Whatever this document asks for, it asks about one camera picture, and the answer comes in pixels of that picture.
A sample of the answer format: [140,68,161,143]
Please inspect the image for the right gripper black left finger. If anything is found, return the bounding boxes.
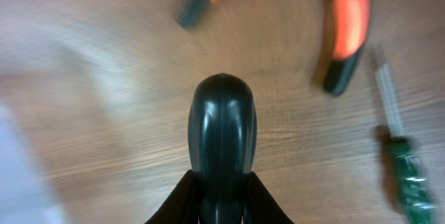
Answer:
[145,170,200,224]

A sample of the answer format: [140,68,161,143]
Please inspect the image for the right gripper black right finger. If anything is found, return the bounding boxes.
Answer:
[243,172,293,224]

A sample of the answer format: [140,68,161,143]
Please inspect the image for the black red screwdriver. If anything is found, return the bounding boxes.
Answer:
[188,73,257,223]

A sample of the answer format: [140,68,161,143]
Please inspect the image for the clear plastic container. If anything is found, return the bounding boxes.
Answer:
[1,106,71,224]

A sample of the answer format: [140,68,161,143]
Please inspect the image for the orange black needle-nose pliers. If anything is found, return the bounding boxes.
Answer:
[177,0,371,96]

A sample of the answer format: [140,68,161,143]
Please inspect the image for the green handle screwdriver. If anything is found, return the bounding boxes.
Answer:
[373,54,437,224]

